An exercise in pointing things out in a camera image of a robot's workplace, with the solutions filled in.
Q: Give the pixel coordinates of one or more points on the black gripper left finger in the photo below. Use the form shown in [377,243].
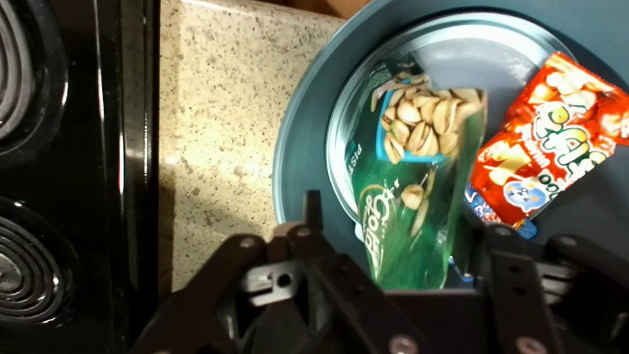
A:
[209,288]

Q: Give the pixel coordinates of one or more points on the green pistachio sachet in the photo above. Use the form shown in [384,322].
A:
[406,218]

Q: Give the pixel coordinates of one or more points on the red popcorn sachet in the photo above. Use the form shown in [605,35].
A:
[544,151]

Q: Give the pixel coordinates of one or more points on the blue bowl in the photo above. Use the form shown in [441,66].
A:
[308,131]

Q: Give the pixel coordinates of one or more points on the black electric stove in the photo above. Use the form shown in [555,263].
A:
[86,165]

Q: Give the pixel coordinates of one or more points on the large stove coil burner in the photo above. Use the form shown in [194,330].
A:
[21,80]

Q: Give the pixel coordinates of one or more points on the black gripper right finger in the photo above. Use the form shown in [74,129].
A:
[518,288]

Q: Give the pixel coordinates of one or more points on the small stove coil burner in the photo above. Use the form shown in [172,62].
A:
[27,277]

